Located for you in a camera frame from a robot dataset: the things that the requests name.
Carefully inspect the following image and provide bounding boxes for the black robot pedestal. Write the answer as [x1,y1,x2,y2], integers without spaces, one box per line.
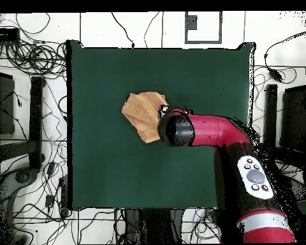
[123,208,184,244]

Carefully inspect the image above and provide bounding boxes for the black box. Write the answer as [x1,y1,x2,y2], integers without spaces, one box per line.
[279,84,306,154]
[0,70,16,136]

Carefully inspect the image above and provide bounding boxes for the black cable coil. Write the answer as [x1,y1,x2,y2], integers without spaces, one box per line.
[4,40,67,77]

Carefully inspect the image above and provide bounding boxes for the black power strip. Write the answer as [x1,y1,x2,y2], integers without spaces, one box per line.
[0,27,20,41]
[58,175,69,218]

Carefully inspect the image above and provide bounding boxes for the orange terry towel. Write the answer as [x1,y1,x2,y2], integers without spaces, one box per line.
[121,91,169,144]

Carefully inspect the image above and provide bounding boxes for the black stand bar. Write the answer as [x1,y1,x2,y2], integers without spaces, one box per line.
[28,75,45,170]
[263,84,278,150]

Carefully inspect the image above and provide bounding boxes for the dark green tablecloth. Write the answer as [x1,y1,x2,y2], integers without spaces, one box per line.
[66,40,257,211]

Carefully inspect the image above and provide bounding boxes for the grey square frame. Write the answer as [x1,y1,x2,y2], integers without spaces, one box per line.
[184,11,223,45]

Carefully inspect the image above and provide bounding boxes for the black cable with plug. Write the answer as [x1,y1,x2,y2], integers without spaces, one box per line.
[110,11,136,49]

